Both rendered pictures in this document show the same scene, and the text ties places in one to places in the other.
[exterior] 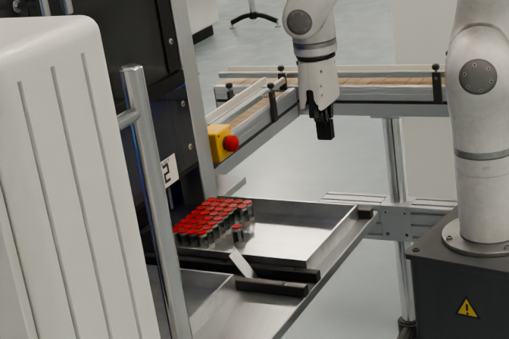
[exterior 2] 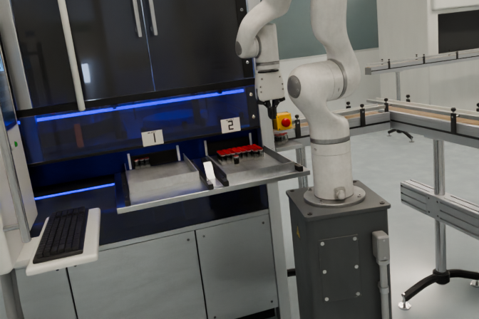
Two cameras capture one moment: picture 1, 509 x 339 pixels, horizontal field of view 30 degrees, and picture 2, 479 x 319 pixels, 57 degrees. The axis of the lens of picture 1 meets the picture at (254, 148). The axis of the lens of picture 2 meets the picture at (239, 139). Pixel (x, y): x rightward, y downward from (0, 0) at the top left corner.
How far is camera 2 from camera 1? 135 cm
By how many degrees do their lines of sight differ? 44
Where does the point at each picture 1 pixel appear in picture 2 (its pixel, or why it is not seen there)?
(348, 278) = (456, 243)
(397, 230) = (433, 211)
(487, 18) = (334, 56)
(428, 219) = (448, 208)
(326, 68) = (267, 78)
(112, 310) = not seen: outside the picture
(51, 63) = not seen: outside the picture
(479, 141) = (311, 130)
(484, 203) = (315, 171)
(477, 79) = (291, 87)
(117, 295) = not seen: outside the picture
